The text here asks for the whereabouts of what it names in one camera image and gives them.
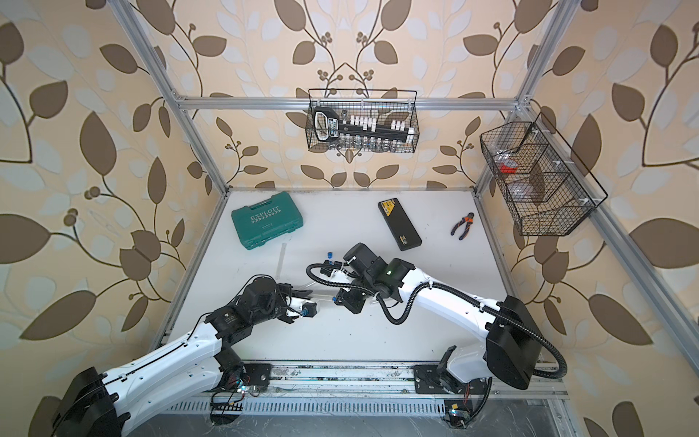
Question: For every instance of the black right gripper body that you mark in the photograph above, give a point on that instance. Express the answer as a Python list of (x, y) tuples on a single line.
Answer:
[(354, 300)]

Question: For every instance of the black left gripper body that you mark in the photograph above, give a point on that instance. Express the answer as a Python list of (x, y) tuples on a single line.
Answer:
[(277, 307)]

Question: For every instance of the clear test tube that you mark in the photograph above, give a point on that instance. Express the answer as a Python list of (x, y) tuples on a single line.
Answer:
[(324, 299), (280, 265)]

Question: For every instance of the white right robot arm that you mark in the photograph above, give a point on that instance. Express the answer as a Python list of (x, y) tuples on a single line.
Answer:
[(499, 350)]

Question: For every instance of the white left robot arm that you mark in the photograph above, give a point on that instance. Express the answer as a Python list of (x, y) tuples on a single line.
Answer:
[(116, 402)]

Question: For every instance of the clear test tube by case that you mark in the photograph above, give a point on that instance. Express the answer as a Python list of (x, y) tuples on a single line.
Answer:
[(280, 265)]

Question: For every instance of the black flat tool case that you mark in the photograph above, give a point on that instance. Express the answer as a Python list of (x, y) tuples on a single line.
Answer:
[(399, 224)]

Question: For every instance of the green plastic tool case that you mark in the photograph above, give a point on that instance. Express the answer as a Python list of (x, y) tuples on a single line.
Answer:
[(266, 220)]

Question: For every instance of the orange black pliers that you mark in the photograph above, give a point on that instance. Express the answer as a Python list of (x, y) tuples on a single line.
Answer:
[(464, 224)]

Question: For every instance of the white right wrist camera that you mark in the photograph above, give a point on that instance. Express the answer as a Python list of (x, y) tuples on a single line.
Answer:
[(334, 271)]

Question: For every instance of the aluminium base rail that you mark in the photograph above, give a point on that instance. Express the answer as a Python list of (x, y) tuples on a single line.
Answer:
[(361, 389)]

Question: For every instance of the black wire basket rear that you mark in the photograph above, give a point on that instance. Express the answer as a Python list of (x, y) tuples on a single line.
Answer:
[(362, 119)]

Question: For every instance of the black wire basket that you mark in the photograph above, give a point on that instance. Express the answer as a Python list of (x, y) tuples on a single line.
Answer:
[(362, 119), (545, 183)]

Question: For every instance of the black wire basket right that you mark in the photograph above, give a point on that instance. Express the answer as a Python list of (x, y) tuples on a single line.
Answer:
[(545, 183)]

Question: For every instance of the aluminium frame post right rear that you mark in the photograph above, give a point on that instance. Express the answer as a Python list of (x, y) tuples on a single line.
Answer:
[(521, 104)]

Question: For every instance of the aluminium frame post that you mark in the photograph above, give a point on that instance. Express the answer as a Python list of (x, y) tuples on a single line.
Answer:
[(126, 16), (521, 104)]

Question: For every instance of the aluminium frame post left rear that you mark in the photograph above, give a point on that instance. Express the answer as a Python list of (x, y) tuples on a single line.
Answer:
[(126, 16)]

